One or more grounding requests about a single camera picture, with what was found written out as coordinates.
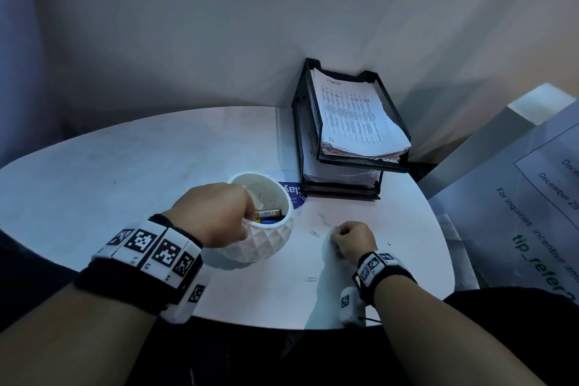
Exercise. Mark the person's right hand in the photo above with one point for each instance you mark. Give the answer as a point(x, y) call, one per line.
point(357, 241)

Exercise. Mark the person's left hand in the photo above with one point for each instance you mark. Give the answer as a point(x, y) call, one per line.
point(212, 214)

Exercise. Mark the silver paper clips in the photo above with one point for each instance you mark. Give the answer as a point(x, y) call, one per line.
point(311, 279)

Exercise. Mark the white faceted cup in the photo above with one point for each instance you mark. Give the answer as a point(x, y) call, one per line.
point(267, 241)

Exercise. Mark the thin bundle printed sheets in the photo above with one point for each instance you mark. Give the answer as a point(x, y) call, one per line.
point(339, 175)

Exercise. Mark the neat stack of papers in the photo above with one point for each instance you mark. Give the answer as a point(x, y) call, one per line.
point(353, 114)

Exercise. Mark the person's left forearm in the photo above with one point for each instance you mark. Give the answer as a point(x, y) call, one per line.
point(72, 340)

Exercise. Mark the person's right forearm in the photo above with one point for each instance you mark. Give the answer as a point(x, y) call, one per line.
point(448, 340)

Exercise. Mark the person's black trousers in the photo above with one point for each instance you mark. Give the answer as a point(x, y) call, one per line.
point(249, 358)

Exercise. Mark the right black marker wristband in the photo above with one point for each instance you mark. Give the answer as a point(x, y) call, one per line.
point(384, 272)

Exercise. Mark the black marker wristband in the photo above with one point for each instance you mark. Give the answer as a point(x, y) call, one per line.
point(384, 272)
point(135, 272)

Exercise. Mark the left black marker wristband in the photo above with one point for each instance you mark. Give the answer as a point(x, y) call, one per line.
point(135, 272)

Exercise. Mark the black mesh paper tray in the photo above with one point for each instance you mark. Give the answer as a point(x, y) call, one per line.
point(298, 141)

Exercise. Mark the white box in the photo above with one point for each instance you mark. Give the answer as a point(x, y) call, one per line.
point(475, 146)

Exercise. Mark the large printed notice poster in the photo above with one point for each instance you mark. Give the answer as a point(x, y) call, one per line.
point(511, 227)

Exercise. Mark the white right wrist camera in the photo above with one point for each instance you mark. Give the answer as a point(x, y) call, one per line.
point(350, 309)

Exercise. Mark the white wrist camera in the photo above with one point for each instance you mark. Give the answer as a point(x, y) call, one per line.
point(350, 309)
point(190, 299)

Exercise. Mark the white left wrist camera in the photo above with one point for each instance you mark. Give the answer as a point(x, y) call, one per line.
point(190, 299)

